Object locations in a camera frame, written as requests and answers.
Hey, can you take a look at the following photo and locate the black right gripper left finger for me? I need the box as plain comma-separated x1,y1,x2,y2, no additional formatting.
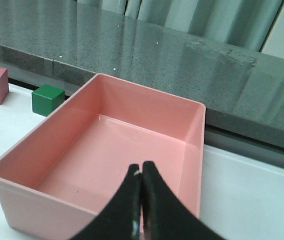
72,164,141,240

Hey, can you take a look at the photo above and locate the pink plastic bin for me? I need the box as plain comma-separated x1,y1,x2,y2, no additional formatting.
0,74,206,240

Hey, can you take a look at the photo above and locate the grey stone counter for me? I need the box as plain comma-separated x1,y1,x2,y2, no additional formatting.
0,0,284,148

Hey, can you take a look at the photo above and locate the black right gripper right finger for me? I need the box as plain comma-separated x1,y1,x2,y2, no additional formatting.
142,161,223,240

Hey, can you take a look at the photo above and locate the right green wooden cube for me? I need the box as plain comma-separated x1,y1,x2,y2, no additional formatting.
31,84,65,117

